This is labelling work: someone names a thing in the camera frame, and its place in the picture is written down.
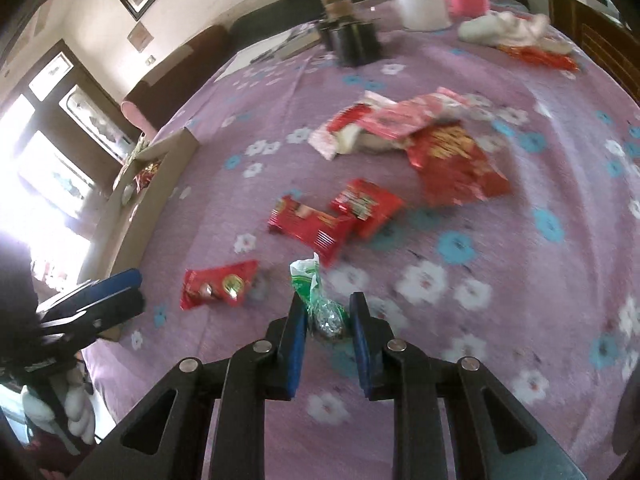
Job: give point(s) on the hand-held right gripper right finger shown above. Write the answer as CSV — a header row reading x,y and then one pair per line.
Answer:
x,y
362,350

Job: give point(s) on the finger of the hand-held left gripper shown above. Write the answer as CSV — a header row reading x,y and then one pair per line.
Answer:
x,y
112,285
107,317

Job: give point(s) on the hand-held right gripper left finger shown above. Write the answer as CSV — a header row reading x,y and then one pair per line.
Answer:
x,y
295,350

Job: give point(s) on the green silver candy packet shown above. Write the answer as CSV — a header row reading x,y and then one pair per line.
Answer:
x,y
320,305

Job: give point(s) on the small red gold candy packet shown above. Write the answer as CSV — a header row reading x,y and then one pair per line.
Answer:
x,y
220,285

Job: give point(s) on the long red snack packet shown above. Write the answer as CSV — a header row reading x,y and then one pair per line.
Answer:
x,y
310,225

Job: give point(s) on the cardboard box tray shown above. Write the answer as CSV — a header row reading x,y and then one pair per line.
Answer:
x,y
165,157

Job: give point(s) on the red foil snack packet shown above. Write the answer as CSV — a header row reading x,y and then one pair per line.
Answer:
x,y
367,205

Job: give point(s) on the large red gold-print packet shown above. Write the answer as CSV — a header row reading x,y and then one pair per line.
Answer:
x,y
455,165

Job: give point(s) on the white red snack packet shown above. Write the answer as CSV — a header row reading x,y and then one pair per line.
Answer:
x,y
332,132

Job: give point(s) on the large pink snack packet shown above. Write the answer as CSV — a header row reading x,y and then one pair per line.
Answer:
x,y
400,115

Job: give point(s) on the person's left hand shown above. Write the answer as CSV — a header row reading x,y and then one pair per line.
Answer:
x,y
75,410

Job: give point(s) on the purple floral tablecloth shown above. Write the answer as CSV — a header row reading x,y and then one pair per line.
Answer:
x,y
500,285

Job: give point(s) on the wooden glass door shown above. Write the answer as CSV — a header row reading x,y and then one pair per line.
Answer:
x,y
60,125

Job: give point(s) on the brown sofa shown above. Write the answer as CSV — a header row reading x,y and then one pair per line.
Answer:
x,y
185,60

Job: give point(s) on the white paper pad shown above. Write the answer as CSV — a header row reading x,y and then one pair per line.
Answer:
x,y
250,55

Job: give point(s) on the black sofa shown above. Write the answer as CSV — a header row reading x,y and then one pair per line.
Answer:
x,y
270,10

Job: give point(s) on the red packet beside cloth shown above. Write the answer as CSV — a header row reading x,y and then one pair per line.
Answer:
x,y
545,60

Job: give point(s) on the white crumpled cloth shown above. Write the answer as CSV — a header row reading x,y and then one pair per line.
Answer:
x,y
490,27

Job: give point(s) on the white plastic container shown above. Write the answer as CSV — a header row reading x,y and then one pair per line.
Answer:
x,y
420,2

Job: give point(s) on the brown wooden panel door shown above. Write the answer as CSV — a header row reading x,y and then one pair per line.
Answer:
x,y
595,25

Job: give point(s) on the small wall plaque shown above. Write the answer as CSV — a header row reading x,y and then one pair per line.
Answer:
x,y
140,36

